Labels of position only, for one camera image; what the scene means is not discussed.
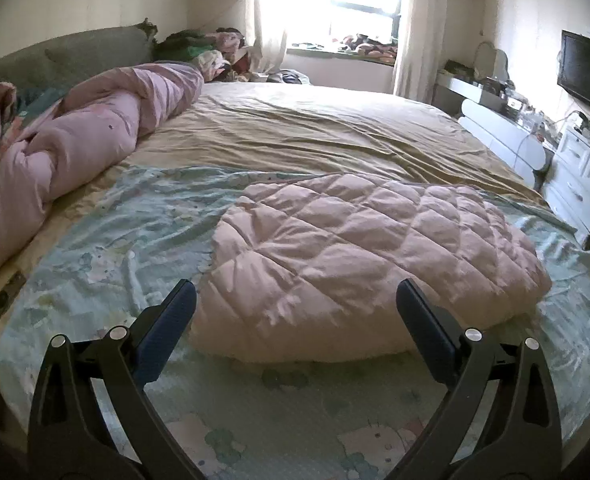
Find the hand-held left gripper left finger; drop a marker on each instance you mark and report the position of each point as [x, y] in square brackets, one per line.
[169, 327]

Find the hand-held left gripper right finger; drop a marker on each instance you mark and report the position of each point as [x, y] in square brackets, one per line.
[425, 327]

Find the pink quilted jacket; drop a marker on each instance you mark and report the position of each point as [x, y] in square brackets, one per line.
[350, 260]

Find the pile of clothes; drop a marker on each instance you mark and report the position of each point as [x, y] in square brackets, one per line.
[200, 50]

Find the light blue printed blanket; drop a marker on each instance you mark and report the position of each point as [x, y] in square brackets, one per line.
[125, 240]

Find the mattress tag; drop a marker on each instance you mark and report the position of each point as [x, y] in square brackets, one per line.
[7, 300]

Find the pink duvet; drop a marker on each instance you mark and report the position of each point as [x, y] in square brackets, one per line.
[75, 145]

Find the white rounded chair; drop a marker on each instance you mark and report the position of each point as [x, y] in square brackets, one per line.
[505, 135]

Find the white drawer cabinet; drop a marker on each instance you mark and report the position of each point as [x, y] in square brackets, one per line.
[575, 175]

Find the beige bed sheet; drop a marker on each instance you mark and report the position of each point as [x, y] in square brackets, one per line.
[325, 120]

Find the grey vanity desk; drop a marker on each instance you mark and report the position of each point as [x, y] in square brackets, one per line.
[470, 90]

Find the round mirror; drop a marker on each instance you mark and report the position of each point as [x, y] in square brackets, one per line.
[490, 60]

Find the pile of plush toys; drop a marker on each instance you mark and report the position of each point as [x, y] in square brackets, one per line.
[360, 47]

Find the grey headboard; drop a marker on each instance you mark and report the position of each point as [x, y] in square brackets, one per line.
[75, 55]

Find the white curtain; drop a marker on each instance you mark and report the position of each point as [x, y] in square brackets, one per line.
[265, 15]
[415, 30]

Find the black television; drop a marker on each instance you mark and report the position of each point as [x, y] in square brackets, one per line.
[587, 70]

